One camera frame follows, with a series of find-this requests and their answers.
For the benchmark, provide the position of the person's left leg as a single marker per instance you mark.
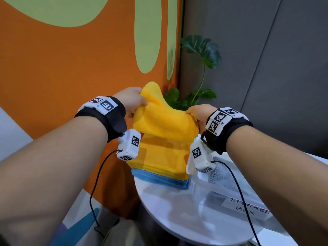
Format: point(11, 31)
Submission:
point(123, 234)

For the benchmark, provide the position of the green leafy plant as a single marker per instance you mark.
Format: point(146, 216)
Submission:
point(202, 48)

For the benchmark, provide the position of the clear plastic storage box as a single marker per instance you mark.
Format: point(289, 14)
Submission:
point(205, 202)

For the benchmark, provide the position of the person's right forearm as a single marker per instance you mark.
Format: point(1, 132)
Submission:
point(287, 181)

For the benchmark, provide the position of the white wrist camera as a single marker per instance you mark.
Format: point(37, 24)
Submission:
point(126, 148)
point(202, 160)

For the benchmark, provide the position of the grey towel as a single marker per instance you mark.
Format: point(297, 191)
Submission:
point(223, 176)

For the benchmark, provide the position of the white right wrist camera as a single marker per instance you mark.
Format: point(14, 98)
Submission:
point(202, 160)

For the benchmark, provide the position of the black wristband with markers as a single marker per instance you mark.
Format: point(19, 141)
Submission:
point(228, 135)
point(115, 122)

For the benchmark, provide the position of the black right wristband with markers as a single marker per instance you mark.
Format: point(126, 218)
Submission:
point(228, 135)

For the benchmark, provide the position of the person's left hand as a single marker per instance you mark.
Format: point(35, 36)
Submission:
point(130, 98)

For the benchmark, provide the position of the black left wristband with markers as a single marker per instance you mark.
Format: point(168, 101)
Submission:
point(115, 122)

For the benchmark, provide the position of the person's right hand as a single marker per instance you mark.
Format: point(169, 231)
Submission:
point(203, 112)

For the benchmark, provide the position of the person's left forearm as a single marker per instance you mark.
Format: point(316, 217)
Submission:
point(51, 181)

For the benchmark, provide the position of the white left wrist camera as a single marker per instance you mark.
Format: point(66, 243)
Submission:
point(126, 148)

